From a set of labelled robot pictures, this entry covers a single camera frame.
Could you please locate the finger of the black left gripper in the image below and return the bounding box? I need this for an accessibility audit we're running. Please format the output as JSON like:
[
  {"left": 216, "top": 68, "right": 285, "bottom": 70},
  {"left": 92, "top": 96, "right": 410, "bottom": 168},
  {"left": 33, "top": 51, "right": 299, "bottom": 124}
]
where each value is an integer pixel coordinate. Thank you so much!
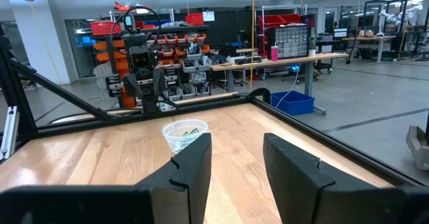
[
  {"left": 105, "top": 72, "right": 143, "bottom": 99},
  {"left": 152, "top": 68, "right": 168, "bottom": 95}
]

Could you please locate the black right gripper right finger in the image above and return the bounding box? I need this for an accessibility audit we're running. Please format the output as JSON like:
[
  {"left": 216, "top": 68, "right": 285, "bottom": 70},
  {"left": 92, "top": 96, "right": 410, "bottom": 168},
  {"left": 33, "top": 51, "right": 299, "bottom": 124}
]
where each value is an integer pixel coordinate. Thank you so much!
[{"left": 263, "top": 132, "right": 429, "bottom": 224}]

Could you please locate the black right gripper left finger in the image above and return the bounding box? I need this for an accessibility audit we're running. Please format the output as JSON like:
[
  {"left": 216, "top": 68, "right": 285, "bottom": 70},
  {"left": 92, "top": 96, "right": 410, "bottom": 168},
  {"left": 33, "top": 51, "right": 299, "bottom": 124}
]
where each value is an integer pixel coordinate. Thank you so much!
[{"left": 0, "top": 132, "right": 212, "bottom": 224}]

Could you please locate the shelf rack with orange bins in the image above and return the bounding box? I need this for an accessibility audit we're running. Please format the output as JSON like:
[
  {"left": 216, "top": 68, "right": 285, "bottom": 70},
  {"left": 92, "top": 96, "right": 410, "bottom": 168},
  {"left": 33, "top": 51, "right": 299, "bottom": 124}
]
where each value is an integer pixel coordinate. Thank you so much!
[{"left": 93, "top": 25, "right": 212, "bottom": 108}]

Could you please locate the clear round plastic container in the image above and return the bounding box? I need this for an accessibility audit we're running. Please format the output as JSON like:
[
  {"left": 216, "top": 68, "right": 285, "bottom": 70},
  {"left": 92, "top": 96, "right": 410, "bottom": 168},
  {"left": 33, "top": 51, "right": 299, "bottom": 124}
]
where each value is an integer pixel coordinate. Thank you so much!
[{"left": 162, "top": 119, "right": 209, "bottom": 154}]

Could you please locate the red plastic crate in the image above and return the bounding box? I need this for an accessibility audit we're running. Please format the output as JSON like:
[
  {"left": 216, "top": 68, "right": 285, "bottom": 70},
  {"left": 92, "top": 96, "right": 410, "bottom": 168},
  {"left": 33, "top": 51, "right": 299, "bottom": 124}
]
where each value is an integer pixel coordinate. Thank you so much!
[
  {"left": 89, "top": 20, "right": 122, "bottom": 36},
  {"left": 184, "top": 13, "right": 204, "bottom": 26}
]

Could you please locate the blue plastic bin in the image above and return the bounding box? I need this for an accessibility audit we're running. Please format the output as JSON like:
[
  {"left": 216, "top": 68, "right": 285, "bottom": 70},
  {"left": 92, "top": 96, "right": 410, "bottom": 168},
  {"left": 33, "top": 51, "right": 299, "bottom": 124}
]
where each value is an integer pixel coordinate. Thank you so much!
[{"left": 270, "top": 90, "right": 316, "bottom": 117}]

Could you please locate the wooden height-adjustable desk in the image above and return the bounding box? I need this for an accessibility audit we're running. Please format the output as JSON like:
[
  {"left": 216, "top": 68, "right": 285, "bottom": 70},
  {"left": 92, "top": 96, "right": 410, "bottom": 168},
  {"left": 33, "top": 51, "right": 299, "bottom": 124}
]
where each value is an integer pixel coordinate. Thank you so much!
[{"left": 209, "top": 52, "right": 349, "bottom": 116}]

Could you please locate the grey plastic tray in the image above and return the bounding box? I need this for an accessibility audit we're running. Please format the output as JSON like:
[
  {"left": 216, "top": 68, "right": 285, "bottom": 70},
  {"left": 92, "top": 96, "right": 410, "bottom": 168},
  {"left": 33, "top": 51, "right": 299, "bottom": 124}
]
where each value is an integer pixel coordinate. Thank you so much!
[{"left": 405, "top": 125, "right": 429, "bottom": 171}]

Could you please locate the grey small-parts drawer cabinet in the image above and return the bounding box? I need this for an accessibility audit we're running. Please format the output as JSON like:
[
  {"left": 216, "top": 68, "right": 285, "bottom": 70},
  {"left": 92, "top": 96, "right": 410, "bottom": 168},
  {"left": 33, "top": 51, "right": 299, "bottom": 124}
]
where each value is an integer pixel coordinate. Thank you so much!
[{"left": 267, "top": 25, "right": 310, "bottom": 59}]

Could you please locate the light wooden work table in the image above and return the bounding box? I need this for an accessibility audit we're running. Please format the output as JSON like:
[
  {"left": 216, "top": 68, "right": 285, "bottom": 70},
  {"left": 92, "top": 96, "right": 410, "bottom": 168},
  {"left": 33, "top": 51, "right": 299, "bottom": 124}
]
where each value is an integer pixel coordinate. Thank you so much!
[{"left": 341, "top": 34, "right": 398, "bottom": 64}]

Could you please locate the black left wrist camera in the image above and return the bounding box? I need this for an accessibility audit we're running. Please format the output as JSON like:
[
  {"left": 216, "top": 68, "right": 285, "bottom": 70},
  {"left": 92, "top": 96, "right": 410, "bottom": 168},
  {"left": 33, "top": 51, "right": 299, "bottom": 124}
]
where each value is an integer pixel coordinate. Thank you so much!
[{"left": 128, "top": 44, "right": 152, "bottom": 70}]

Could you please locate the black aluminium table frame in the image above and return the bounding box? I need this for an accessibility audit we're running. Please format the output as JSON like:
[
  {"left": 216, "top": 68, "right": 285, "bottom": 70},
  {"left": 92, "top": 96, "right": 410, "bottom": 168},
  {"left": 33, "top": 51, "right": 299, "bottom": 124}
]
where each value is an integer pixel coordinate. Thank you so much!
[{"left": 0, "top": 25, "right": 429, "bottom": 188}]

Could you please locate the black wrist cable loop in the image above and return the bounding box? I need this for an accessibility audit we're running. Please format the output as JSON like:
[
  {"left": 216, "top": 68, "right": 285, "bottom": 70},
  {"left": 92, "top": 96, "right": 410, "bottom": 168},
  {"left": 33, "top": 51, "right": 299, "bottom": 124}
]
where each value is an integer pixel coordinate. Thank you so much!
[{"left": 109, "top": 5, "right": 162, "bottom": 56}]

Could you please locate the yellow hanging cable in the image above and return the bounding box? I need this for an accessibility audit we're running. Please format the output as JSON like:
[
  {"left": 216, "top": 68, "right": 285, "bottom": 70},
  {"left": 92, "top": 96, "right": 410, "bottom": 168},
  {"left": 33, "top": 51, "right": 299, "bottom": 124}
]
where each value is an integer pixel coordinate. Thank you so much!
[{"left": 249, "top": 0, "right": 256, "bottom": 93}]

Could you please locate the white cable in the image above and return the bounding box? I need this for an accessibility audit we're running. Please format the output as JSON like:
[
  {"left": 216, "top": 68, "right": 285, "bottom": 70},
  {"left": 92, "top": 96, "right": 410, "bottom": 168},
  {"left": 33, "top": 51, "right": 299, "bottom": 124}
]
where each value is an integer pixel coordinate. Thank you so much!
[{"left": 275, "top": 64, "right": 302, "bottom": 109}]

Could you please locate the metal wire shelving rack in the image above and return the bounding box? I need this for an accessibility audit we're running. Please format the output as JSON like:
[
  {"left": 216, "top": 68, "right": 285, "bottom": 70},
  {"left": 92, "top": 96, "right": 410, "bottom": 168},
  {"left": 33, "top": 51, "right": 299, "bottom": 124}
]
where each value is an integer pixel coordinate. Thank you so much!
[{"left": 254, "top": 4, "right": 308, "bottom": 80}]

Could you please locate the silver aluminium bracket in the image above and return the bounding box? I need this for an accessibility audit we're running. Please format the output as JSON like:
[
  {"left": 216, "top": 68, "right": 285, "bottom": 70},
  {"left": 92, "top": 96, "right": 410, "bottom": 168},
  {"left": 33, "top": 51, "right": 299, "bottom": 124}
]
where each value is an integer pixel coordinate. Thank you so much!
[{"left": 0, "top": 105, "right": 20, "bottom": 161}]

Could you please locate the black frame robot station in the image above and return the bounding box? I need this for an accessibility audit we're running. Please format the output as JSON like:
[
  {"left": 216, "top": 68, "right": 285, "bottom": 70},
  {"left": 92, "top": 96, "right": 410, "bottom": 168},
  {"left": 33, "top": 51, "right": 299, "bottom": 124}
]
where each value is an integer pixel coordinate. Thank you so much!
[{"left": 361, "top": 0, "right": 429, "bottom": 61}]

